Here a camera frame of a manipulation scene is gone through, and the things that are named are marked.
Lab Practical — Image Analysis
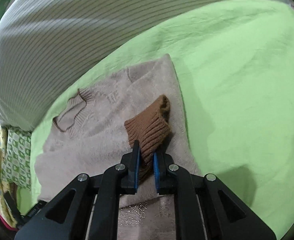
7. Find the beige knit sweater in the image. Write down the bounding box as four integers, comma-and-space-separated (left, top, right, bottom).
34, 55, 199, 239

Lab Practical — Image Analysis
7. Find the red cloth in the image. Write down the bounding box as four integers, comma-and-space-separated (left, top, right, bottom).
0, 215, 18, 232

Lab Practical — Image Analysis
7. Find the green white patterned pillow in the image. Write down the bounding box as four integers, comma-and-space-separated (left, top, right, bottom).
1, 127, 31, 190

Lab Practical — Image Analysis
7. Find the green bed sheet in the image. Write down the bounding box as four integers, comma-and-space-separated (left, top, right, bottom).
17, 0, 294, 240

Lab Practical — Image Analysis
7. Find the white striped duvet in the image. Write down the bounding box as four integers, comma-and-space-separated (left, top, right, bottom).
0, 0, 293, 132

